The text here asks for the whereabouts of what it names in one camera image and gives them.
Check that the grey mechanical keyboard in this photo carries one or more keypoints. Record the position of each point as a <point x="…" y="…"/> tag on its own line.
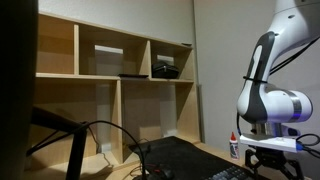
<point x="230" y="174"/>

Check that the black monitor stand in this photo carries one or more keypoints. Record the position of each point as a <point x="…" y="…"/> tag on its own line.
<point x="76" y="153"/>

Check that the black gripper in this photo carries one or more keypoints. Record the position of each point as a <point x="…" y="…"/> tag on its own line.
<point x="270" y="156"/>

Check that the white glue bottle red cap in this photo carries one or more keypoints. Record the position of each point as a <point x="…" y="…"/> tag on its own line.
<point x="234" y="148"/>

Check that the white wall socket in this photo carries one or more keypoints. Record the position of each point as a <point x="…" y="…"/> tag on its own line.
<point x="107" y="147"/>

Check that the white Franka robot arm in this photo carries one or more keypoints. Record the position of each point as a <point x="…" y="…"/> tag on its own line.
<point x="273" y="106"/>

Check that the wooden shelf unit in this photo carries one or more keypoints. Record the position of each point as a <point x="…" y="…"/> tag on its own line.
<point x="133" y="106"/>

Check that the thin dark object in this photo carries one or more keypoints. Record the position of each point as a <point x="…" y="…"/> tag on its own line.
<point x="186" y="44"/>

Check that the black computer mouse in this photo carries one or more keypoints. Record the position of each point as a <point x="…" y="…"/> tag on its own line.
<point x="161" y="174"/>

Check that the flat black tray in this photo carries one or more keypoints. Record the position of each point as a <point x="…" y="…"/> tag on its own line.
<point x="133" y="76"/>

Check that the black bag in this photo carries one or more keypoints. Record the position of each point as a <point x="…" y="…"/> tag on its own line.
<point x="165" y="70"/>

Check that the black desk mat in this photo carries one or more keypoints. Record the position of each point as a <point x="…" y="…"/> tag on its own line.
<point x="186" y="156"/>

